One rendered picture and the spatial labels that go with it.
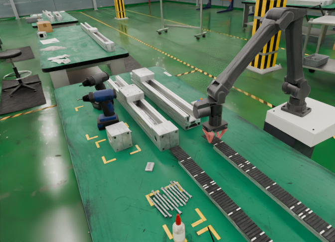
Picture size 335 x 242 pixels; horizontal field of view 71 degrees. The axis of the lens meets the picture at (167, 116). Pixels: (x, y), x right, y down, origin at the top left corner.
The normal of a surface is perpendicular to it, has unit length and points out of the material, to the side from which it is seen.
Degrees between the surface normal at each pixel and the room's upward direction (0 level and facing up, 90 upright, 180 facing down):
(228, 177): 0
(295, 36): 89
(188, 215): 0
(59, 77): 90
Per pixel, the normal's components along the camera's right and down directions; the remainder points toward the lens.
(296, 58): 0.29, 0.47
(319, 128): -0.15, -0.84
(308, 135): -0.88, 0.28
